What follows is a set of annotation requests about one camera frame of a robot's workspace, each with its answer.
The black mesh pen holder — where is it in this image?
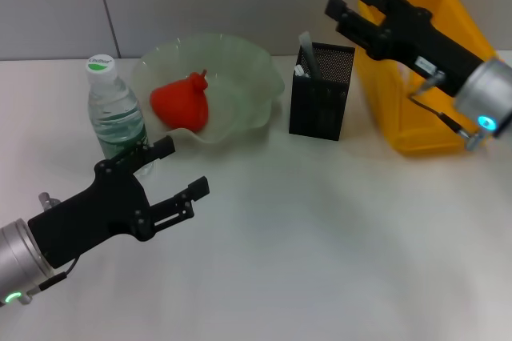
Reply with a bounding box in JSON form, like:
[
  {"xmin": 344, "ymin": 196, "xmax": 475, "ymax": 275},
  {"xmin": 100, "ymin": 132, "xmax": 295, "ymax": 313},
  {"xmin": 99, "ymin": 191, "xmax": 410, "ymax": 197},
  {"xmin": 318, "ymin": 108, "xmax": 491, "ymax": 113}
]
[{"xmin": 288, "ymin": 41, "xmax": 356, "ymax": 142}]

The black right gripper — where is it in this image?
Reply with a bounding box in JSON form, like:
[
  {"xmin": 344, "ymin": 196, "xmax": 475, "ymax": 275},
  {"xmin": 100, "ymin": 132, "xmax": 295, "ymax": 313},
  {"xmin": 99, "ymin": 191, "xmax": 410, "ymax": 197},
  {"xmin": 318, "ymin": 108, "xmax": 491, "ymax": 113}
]
[{"xmin": 324, "ymin": 0, "xmax": 486, "ymax": 98}]

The red-orange toy orange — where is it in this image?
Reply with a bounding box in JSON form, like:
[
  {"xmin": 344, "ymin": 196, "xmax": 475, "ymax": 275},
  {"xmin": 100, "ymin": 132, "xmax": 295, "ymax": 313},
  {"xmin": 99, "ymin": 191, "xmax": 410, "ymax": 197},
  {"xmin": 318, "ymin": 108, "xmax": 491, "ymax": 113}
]
[{"xmin": 149, "ymin": 68, "xmax": 210, "ymax": 133}]

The yellow plastic bin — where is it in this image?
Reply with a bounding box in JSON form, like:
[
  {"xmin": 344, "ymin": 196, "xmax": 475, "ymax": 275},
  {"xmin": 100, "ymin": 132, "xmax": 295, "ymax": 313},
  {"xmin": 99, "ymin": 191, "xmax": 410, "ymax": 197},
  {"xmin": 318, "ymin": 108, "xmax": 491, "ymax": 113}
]
[{"xmin": 355, "ymin": 0, "xmax": 499, "ymax": 157}]

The clear green-label water bottle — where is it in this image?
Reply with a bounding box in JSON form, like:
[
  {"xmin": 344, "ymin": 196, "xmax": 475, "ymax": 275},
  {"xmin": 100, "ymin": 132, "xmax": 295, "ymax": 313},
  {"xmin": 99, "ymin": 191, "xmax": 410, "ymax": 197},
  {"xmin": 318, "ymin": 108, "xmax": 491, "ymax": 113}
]
[{"xmin": 85, "ymin": 54, "xmax": 155, "ymax": 176}]

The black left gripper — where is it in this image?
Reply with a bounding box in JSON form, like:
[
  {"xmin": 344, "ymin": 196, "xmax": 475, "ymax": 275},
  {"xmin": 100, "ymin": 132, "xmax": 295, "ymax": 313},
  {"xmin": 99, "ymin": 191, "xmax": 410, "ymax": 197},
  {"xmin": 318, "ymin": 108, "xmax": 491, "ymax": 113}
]
[{"xmin": 27, "ymin": 134, "xmax": 211, "ymax": 271}]

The left arm cable with plug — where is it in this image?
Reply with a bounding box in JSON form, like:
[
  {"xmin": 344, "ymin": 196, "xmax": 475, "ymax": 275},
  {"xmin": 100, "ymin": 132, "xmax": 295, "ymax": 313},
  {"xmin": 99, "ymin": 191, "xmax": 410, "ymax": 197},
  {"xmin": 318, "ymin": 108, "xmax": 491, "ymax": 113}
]
[{"xmin": 18, "ymin": 191, "xmax": 81, "ymax": 305}]

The pale green glass fruit plate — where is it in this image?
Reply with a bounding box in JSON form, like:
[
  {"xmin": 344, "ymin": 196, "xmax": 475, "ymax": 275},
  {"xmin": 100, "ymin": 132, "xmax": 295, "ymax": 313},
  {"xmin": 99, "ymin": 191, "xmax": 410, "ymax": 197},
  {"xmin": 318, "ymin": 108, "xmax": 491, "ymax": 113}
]
[{"xmin": 131, "ymin": 33, "xmax": 286, "ymax": 156}]

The grey pen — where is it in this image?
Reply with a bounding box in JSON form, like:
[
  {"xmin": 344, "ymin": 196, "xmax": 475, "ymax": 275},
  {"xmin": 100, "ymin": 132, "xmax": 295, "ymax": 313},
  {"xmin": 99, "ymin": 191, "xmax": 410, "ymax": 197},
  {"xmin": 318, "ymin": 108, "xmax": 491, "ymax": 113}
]
[{"xmin": 298, "ymin": 30, "xmax": 321, "ymax": 79}]

